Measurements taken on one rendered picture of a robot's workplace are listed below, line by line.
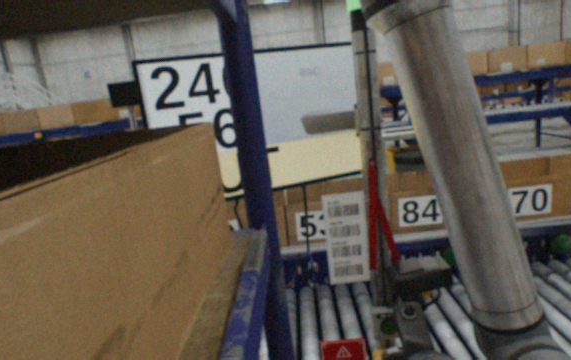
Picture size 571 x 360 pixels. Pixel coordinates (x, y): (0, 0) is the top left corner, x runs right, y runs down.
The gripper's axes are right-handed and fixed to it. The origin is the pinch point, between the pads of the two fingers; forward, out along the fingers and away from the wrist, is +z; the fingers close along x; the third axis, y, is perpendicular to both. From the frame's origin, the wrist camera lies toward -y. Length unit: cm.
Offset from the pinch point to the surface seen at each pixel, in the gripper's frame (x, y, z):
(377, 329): -2.1, -3.2, 7.3
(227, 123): -27, -47, -11
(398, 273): 2.6, -13.7, -1.6
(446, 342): 19.6, 4.8, 34.3
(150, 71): -40, -55, -20
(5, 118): -462, -332, 416
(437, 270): 9.9, -13.3, -2.6
